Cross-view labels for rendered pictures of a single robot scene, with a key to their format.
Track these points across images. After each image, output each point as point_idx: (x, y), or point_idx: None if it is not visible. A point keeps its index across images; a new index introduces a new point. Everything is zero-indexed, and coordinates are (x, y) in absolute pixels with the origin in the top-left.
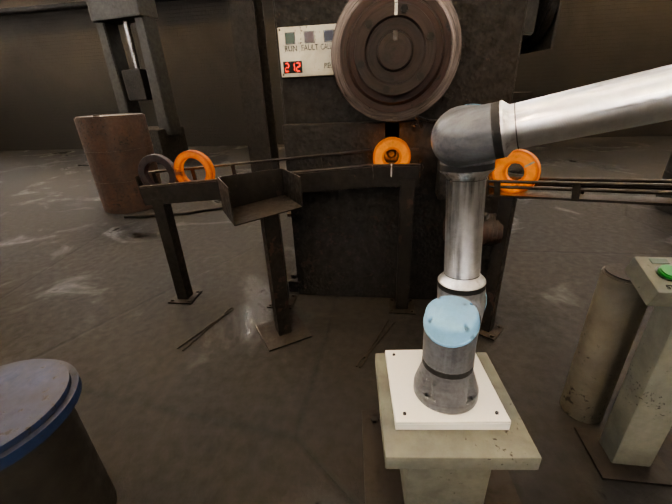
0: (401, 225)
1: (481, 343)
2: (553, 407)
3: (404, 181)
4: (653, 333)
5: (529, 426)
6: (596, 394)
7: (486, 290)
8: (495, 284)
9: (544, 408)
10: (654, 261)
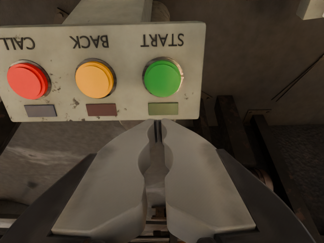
0: (296, 189)
1: (206, 83)
2: (176, 17)
3: (319, 242)
4: (147, 21)
5: None
6: (155, 14)
7: (207, 127)
8: (203, 132)
9: (184, 14)
10: (172, 107)
